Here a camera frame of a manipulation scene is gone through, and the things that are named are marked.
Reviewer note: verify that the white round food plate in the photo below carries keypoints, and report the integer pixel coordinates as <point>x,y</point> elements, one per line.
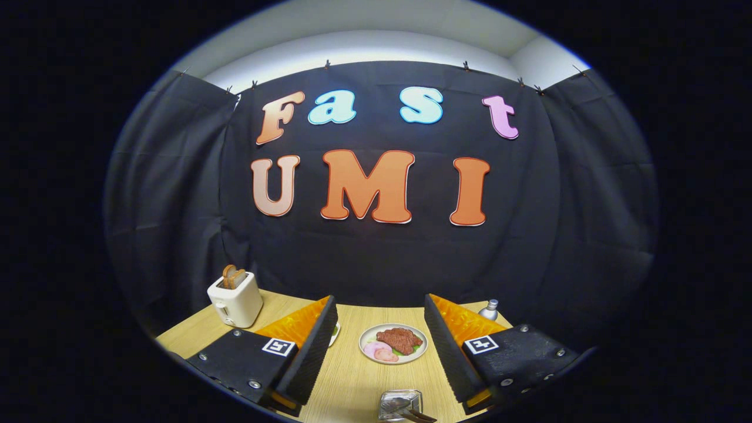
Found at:
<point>370,335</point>

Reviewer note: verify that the brown toast slice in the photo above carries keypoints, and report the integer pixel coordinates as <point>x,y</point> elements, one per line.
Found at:
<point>239,277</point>
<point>228,275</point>

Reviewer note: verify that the white toaster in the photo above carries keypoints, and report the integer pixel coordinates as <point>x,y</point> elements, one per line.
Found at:
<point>241,305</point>

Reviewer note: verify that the silver bottle with green label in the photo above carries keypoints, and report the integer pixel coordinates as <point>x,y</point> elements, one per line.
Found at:
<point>490,310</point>

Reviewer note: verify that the green lettuce leaf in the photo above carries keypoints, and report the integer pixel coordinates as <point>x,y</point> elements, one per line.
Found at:
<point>415,348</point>

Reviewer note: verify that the clear ribbed container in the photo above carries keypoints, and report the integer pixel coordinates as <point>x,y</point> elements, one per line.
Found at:
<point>411,396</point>

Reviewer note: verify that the white divided dish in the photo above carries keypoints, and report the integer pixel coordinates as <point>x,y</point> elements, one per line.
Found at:
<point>335,335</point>

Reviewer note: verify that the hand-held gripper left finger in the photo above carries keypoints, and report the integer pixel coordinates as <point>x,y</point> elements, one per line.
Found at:
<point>311,358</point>

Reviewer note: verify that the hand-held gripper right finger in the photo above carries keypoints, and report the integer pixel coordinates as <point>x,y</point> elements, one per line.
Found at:
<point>449,352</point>

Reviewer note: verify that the brown steak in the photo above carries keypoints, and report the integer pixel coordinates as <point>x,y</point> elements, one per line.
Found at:
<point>399,339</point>

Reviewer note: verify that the pink ham slices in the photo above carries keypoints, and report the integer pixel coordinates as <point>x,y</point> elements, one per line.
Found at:
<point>379,352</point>

